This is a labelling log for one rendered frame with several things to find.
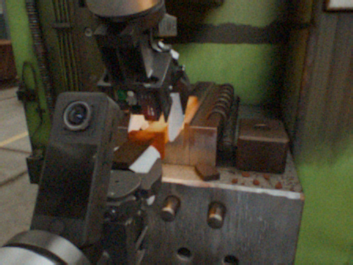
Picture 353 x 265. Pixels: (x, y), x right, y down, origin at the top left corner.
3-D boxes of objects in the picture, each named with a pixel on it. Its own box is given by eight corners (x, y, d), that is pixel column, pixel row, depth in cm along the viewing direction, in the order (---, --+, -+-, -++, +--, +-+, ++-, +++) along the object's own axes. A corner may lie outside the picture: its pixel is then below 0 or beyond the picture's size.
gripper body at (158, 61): (109, 123, 36) (71, 31, 27) (130, 78, 41) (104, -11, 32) (170, 127, 34) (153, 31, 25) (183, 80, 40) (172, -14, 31)
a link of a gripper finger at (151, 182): (133, 168, 34) (93, 209, 26) (132, 153, 33) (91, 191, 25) (172, 173, 32) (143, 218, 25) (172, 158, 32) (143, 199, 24)
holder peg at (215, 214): (223, 231, 46) (224, 217, 45) (206, 229, 47) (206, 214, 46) (224, 216, 50) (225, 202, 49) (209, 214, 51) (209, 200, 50)
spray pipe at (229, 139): (232, 156, 53) (233, 141, 52) (217, 154, 53) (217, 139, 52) (239, 108, 84) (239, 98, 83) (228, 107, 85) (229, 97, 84)
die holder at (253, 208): (273, 386, 61) (306, 195, 45) (102, 344, 69) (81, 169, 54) (262, 220, 112) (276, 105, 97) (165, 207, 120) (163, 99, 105)
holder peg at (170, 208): (175, 224, 48) (175, 210, 47) (159, 222, 49) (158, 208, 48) (180, 210, 52) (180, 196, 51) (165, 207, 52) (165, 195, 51)
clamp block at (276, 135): (285, 175, 51) (290, 140, 49) (235, 169, 53) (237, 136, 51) (278, 149, 62) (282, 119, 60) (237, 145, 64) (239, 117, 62)
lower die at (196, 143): (214, 168, 54) (217, 124, 51) (113, 158, 58) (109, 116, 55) (228, 109, 92) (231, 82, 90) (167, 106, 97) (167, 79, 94)
